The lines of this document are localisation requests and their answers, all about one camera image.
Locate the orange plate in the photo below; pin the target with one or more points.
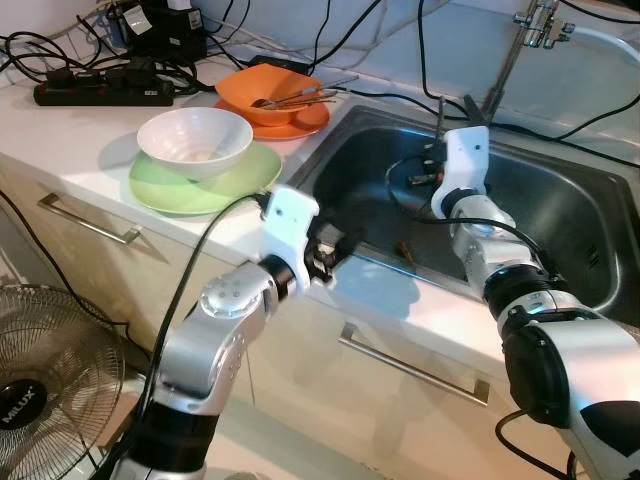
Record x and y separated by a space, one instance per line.
305 127

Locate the light green plate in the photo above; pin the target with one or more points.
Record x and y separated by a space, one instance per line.
160 195

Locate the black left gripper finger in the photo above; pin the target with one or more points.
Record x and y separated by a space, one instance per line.
335 232
352 246

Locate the stainless steel sink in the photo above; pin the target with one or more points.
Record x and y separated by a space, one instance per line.
570 210

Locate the white bowl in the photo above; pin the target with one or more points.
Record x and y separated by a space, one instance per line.
195 140

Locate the black floor fan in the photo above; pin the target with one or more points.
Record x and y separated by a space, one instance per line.
22 410

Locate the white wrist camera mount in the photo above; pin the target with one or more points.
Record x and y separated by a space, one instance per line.
290 215
468 160

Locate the long thin metal spoon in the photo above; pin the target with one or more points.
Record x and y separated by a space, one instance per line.
441 120

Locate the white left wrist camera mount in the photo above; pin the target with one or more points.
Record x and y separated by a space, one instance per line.
290 215

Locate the brown wooden utensil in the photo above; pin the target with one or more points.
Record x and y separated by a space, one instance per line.
406 252

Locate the orange bowl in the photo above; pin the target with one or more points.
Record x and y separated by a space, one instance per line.
250 85

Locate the black power strip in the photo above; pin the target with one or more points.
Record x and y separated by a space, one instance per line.
100 95

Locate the black charger box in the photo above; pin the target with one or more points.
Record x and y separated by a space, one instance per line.
170 40

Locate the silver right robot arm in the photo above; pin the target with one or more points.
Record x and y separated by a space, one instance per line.
590 370

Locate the metal sink faucet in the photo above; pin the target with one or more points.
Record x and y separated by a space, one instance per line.
511 65

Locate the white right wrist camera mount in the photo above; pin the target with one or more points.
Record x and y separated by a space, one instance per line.
468 160

